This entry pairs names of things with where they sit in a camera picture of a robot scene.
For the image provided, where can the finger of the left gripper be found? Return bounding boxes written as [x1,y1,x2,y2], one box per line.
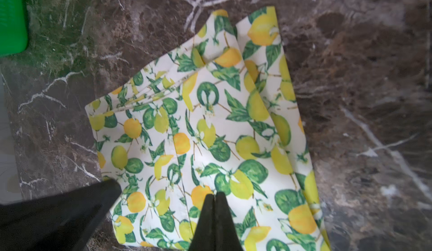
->
[1,180,122,251]

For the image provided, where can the green plastic basket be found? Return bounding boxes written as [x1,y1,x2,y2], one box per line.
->
[1,0,28,57]

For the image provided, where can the green yellow patterned skirt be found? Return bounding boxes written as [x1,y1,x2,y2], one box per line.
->
[85,7,330,251]

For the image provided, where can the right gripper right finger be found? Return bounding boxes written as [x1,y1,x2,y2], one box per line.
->
[215,192,243,251]

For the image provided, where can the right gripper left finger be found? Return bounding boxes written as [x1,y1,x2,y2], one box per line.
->
[189,194,216,251]

